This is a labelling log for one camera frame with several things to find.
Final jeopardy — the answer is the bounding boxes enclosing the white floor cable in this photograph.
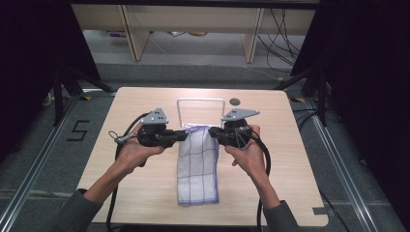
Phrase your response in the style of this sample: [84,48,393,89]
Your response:
[239,65,282,81]

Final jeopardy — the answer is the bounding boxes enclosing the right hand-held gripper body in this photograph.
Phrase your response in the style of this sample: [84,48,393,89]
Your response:
[219,108,261,150]

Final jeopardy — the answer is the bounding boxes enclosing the white rack with rail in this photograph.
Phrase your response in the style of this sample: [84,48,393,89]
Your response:
[176,97,226,131]

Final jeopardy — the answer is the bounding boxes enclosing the black floor cables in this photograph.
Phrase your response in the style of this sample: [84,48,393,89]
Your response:
[291,107,325,131]

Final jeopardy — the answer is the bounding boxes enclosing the aluminium floor rail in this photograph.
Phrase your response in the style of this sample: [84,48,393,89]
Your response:
[0,95,80,232]
[305,98,382,232]

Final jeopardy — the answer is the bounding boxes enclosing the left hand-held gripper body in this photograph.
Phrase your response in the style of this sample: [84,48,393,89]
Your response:
[137,107,179,150]

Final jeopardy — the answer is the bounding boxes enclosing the person's right hand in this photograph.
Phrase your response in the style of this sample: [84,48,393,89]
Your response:
[223,125,269,178]

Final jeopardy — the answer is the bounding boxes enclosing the beige desk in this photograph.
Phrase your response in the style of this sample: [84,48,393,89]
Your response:
[71,3,317,64]

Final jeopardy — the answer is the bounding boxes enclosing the bundle of black cables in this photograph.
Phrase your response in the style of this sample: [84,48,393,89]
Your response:
[256,8,302,71]

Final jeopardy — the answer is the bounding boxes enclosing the dark curtain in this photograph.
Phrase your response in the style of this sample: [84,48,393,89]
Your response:
[290,0,410,224]
[0,0,102,163]

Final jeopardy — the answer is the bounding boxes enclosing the grey cable plug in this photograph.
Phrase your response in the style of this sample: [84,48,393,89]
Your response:
[107,130,137,145]

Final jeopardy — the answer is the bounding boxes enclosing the person's left hand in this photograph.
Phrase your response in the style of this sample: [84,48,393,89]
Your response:
[116,123,166,176]

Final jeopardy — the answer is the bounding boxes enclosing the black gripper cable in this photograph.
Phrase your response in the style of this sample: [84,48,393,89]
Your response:
[255,130,273,232]
[105,111,153,232]

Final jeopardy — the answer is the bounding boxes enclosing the black metal stand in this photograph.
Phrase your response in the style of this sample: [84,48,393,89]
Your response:
[51,65,114,128]
[274,64,329,128]

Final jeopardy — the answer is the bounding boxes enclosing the white purple checked cloth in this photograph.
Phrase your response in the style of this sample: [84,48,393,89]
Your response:
[176,125,221,207]

